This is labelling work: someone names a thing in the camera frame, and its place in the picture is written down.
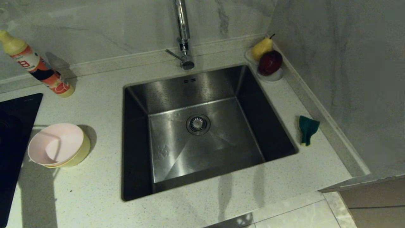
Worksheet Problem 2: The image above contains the chrome faucet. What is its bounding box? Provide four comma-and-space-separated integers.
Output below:
165, 0, 195, 71

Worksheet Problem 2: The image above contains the yellow and green sponge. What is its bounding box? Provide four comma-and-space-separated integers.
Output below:
299, 116, 321, 147

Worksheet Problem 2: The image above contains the yellow plastic bowl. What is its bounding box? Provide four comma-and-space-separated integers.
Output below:
44, 130, 91, 168

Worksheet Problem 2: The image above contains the pink plastic bowl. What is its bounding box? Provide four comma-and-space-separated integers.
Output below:
28, 123, 84, 167

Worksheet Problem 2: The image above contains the yellow detergent bottle red label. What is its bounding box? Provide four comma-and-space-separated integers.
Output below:
0, 29, 75, 98

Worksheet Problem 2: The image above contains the metal sink drain strainer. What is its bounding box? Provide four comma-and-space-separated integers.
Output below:
186, 113, 211, 136

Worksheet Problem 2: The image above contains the stainless steel sink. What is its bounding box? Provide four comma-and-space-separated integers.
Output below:
121, 64, 299, 202

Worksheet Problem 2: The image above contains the small white dish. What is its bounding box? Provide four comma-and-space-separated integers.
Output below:
245, 47, 284, 83

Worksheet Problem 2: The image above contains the dark red apple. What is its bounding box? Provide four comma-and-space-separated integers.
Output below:
259, 50, 283, 76

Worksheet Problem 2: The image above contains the yellow pear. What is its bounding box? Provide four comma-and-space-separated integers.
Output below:
252, 33, 276, 61

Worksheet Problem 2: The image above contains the black induction cooktop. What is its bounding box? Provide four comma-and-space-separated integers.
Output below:
0, 93, 44, 228

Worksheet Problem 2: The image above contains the light wooden cabinet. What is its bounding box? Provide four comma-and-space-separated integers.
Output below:
318, 174, 405, 228

